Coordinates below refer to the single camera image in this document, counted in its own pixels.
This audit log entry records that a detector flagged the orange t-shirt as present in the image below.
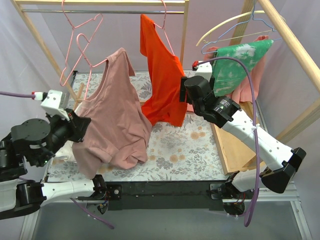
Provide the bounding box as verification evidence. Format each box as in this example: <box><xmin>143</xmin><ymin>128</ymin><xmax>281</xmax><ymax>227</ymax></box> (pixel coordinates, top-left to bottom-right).
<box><xmin>140</xmin><ymin>14</ymin><xmax>187</xmax><ymax>127</ymax></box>

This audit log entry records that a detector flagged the dusty pink graphic t-shirt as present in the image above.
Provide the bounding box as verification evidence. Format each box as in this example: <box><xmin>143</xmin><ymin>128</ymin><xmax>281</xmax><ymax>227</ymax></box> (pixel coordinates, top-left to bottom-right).
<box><xmin>72</xmin><ymin>48</ymin><xmax>152</xmax><ymax>179</ymax></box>

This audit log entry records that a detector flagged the pink wire hanger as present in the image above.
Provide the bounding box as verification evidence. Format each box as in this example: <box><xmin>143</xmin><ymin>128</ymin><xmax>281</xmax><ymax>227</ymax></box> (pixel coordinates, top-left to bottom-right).
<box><xmin>76</xmin><ymin>33</ymin><xmax>108</xmax><ymax>100</ymax></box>
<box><xmin>59</xmin><ymin>0</ymin><xmax>104</xmax><ymax>87</ymax></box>

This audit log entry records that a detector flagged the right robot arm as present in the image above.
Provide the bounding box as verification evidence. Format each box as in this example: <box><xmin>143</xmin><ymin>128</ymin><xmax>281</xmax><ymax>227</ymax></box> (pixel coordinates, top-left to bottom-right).
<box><xmin>179</xmin><ymin>75</ymin><xmax>306</xmax><ymax>199</ymax></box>

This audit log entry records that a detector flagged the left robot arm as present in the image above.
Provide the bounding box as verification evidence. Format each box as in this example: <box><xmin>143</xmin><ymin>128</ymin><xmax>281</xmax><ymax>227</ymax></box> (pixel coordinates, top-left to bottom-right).
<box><xmin>0</xmin><ymin>109</ymin><xmax>107</xmax><ymax>220</ymax></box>

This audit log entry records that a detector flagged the pink hanger holding orange shirt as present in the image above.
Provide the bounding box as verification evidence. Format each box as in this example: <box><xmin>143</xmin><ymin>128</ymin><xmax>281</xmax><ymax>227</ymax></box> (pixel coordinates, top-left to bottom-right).
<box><xmin>154</xmin><ymin>0</ymin><xmax>175</xmax><ymax>56</ymax></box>

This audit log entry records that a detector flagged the white garment in basket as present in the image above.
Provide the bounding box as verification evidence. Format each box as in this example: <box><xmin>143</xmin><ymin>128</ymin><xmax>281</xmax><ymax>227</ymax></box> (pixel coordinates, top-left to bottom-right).
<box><xmin>55</xmin><ymin>141</ymin><xmax>76</xmax><ymax>162</ymax></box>

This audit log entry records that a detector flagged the green tie-dye garment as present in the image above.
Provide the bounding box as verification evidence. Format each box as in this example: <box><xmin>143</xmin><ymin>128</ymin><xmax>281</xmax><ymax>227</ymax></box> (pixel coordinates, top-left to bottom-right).
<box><xmin>212</xmin><ymin>39</ymin><xmax>274</xmax><ymax>97</ymax></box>

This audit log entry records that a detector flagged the salmon pink pleated garment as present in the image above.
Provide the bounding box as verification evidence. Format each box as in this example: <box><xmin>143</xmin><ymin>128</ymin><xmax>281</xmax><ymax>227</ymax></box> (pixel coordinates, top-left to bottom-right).
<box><xmin>203</xmin><ymin>35</ymin><xmax>269</xmax><ymax>104</ymax></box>

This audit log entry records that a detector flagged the right wooden clothes rack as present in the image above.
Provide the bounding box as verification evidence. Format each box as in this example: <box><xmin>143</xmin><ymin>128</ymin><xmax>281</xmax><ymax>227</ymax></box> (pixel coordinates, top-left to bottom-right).
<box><xmin>207</xmin><ymin>0</ymin><xmax>320</xmax><ymax>176</ymax></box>

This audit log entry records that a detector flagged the wooden clothes rack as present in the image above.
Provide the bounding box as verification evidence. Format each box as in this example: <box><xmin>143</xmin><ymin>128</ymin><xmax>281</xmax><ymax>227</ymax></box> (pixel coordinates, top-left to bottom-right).
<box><xmin>207</xmin><ymin>0</ymin><xmax>320</xmax><ymax>176</ymax></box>
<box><xmin>9</xmin><ymin>0</ymin><xmax>189</xmax><ymax>108</ymax></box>

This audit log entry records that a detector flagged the left wooden clothes rack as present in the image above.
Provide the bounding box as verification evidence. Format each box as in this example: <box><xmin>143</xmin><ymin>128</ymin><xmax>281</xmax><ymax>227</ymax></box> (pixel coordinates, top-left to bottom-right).
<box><xmin>9</xmin><ymin>0</ymin><xmax>189</xmax><ymax>108</ymax></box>

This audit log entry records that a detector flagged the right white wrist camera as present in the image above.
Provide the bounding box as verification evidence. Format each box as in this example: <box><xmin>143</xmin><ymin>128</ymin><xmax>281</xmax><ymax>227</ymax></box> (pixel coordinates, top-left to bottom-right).
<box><xmin>192</xmin><ymin>61</ymin><xmax>213</xmax><ymax>82</ymax></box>

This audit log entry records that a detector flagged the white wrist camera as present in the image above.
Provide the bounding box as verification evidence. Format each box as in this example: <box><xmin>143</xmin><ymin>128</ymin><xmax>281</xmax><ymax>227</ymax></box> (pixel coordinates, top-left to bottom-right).
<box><xmin>192</xmin><ymin>61</ymin><xmax>213</xmax><ymax>82</ymax></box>
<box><xmin>32</xmin><ymin>89</ymin><xmax>70</xmax><ymax>121</ymax></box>

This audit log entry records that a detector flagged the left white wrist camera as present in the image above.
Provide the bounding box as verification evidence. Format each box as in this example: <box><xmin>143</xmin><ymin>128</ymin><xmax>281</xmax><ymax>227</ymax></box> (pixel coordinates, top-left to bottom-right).
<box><xmin>32</xmin><ymin>89</ymin><xmax>70</xmax><ymax>121</ymax></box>

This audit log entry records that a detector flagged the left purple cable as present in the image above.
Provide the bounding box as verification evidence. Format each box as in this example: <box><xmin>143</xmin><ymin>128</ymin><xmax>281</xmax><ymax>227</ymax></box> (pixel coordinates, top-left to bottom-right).
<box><xmin>0</xmin><ymin>91</ymin><xmax>115</xmax><ymax>230</ymax></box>

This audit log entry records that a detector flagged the purple cable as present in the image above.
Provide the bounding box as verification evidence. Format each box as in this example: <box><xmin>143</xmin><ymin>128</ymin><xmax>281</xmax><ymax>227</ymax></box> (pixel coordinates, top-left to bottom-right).
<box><xmin>197</xmin><ymin>56</ymin><xmax>261</xmax><ymax>228</ymax></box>
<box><xmin>0</xmin><ymin>91</ymin><xmax>115</xmax><ymax>230</ymax></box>

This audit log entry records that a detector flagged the blue wire hanger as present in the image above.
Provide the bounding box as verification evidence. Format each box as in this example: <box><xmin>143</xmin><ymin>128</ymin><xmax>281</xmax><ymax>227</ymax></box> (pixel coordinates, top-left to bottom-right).
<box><xmin>195</xmin><ymin>0</ymin><xmax>277</xmax><ymax>54</ymax></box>

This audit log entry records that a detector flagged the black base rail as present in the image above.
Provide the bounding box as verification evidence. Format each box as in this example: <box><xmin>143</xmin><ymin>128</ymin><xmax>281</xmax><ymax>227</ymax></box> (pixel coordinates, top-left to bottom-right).
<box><xmin>82</xmin><ymin>179</ymin><xmax>246</xmax><ymax>211</ymax></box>

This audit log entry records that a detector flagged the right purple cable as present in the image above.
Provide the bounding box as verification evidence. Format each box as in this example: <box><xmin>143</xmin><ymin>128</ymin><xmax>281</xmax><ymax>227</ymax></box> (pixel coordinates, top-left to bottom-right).
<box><xmin>197</xmin><ymin>56</ymin><xmax>261</xmax><ymax>228</ymax></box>

